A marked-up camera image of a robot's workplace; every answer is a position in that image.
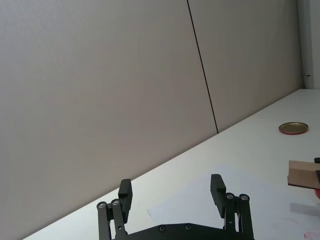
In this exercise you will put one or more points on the white paper sheet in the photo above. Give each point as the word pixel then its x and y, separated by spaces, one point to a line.
pixel 190 200

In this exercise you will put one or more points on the brown cardboard piece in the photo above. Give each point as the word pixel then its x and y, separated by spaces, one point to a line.
pixel 301 173

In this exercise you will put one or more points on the round gold metal lid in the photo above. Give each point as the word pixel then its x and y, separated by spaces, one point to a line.
pixel 293 128

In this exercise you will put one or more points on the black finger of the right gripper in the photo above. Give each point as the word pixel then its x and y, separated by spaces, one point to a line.
pixel 317 159
pixel 318 175

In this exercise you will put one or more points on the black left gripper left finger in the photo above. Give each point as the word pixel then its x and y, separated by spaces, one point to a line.
pixel 124 200

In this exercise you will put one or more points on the red round object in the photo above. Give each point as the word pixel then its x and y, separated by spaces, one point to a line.
pixel 318 194

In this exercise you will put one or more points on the white door frame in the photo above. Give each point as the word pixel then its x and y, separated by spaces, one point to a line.
pixel 309 37

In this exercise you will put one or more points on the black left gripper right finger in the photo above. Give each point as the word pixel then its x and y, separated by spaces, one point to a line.
pixel 218 197

